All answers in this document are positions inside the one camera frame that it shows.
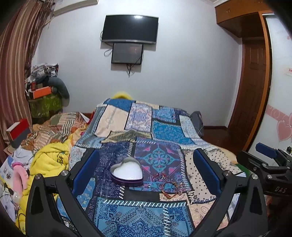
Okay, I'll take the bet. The pink plush toy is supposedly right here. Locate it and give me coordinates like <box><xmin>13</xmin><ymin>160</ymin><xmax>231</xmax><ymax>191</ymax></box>
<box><xmin>12</xmin><ymin>162</ymin><xmax>29</xmax><ymax>194</ymax></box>

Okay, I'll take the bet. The dark blue bag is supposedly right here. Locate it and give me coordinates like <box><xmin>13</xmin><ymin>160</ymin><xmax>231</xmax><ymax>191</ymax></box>
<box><xmin>191</xmin><ymin>111</ymin><xmax>204</xmax><ymax>138</ymax></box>

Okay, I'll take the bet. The brown wooden door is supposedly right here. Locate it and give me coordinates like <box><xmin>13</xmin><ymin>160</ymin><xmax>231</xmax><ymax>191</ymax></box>
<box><xmin>228</xmin><ymin>37</ymin><xmax>266</xmax><ymax>154</ymax></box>

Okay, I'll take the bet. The small black wall monitor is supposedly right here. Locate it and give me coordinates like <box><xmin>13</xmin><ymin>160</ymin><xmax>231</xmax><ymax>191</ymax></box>
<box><xmin>111</xmin><ymin>42</ymin><xmax>143</xmax><ymax>65</ymax></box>

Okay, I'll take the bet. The green patterned storage box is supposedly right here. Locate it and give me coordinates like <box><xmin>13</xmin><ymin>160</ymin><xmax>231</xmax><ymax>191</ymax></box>
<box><xmin>28</xmin><ymin>94</ymin><xmax>63</xmax><ymax>118</ymax></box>

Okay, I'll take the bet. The red gold beaded bracelet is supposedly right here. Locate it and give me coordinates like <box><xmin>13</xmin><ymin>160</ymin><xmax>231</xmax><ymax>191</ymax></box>
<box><xmin>159</xmin><ymin>182</ymin><xmax>184</xmax><ymax>199</ymax></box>

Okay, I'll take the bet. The yellow duck blanket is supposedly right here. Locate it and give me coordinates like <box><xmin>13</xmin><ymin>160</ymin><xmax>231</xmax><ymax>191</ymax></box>
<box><xmin>15</xmin><ymin>135</ymin><xmax>73</xmax><ymax>234</ymax></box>

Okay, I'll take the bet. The red white box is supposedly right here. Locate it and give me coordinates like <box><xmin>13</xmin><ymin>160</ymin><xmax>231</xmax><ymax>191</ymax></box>
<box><xmin>6</xmin><ymin>118</ymin><xmax>31</xmax><ymax>149</ymax></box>

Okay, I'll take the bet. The blue patchwork bedspread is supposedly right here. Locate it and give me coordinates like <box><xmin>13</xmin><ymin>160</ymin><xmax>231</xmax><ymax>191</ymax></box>
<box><xmin>55</xmin><ymin>97</ymin><xmax>243</xmax><ymax>237</ymax></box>

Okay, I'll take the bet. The striped patchwork quilt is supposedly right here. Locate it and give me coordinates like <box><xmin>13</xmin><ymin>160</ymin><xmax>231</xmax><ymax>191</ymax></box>
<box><xmin>20</xmin><ymin>112</ymin><xmax>89</xmax><ymax>153</ymax></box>

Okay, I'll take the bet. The brown striped curtain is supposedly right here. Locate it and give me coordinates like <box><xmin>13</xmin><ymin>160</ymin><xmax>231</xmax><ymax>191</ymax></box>
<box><xmin>1</xmin><ymin>1</ymin><xmax>53</xmax><ymax>162</ymax></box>

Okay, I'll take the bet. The orange box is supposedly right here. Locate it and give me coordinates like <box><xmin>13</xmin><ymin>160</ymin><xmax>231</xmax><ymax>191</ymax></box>
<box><xmin>29</xmin><ymin>86</ymin><xmax>51</xmax><ymax>99</ymax></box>

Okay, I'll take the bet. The large black wall television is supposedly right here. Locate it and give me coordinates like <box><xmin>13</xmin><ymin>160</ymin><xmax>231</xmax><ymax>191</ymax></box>
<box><xmin>101</xmin><ymin>15</ymin><xmax>158</xmax><ymax>44</ymax></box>

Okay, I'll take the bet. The wooden overhead cabinet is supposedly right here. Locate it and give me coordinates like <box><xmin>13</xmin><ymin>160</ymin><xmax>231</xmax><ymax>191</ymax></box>
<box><xmin>215</xmin><ymin>1</ymin><xmax>273</xmax><ymax>38</ymax></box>

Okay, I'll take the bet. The purple heart-shaped tin box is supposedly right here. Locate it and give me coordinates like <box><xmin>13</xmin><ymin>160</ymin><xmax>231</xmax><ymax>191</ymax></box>
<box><xmin>110</xmin><ymin>157</ymin><xmax>143</xmax><ymax>187</ymax></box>

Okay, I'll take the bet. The white wardrobe with hearts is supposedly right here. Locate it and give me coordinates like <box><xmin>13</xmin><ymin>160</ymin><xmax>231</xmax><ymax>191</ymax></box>
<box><xmin>249</xmin><ymin>15</ymin><xmax>291</xmax><ymax>165</ymax></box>

